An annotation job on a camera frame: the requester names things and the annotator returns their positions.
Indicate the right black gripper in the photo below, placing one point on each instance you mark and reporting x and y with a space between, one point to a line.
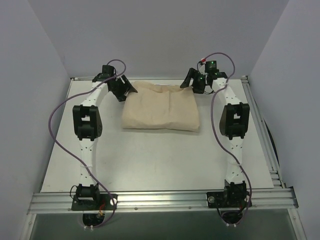
195 81

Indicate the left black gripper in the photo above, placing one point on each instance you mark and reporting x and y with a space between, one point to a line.
121 87

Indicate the beige surgical wrap cloth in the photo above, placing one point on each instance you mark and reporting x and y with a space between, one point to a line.
160 106

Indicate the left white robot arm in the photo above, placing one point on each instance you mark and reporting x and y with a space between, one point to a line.
88 126

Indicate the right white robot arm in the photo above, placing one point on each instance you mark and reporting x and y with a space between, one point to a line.
233 125

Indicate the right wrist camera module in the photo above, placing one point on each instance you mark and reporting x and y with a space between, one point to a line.
210 67

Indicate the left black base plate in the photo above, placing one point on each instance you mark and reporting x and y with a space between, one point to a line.
104 203

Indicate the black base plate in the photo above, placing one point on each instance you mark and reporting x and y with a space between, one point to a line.
218 199
104 203

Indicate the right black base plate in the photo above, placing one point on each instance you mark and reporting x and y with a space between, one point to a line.
218 199

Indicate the aluminium front rail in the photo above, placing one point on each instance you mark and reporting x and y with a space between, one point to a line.
162 201

